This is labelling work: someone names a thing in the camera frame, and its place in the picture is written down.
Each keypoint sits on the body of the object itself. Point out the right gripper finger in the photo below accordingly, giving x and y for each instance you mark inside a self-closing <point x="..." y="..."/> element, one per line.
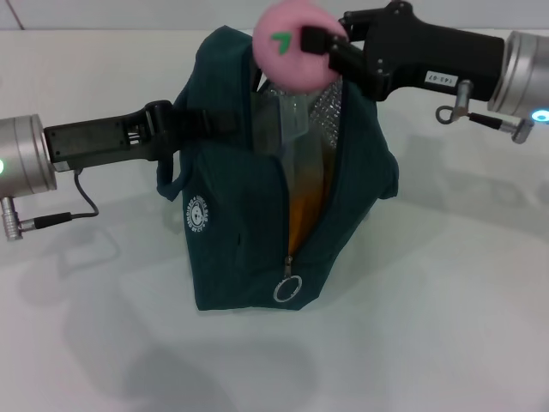
<point x="343" y="56"/>
<point x="364" y="19"/>

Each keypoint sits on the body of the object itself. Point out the yellow banana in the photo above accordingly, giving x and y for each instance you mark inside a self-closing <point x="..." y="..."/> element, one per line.
<point x="306" y="201"/>

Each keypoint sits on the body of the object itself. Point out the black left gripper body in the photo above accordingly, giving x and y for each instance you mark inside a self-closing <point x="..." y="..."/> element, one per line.
<point x="90" y="139"/>

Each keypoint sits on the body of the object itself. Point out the pink toy peach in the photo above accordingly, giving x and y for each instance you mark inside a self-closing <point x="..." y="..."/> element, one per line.
<point x="283" y="64"/>

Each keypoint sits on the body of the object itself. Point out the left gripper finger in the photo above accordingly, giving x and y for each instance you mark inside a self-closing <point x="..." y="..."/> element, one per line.
<point x="165" y="155"/>
<point x="201" y="125"/>

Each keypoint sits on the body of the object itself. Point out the dark teal lunch bag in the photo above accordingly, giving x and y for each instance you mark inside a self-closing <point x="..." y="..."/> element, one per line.
<point x="240" y="214"/>

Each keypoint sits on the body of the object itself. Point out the clear blue-rimmed food container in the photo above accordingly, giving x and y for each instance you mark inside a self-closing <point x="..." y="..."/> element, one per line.
<point x="296" y="120"/>

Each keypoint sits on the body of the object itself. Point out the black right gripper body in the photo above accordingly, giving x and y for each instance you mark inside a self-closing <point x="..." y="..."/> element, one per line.
<point x="420" y="51"/>

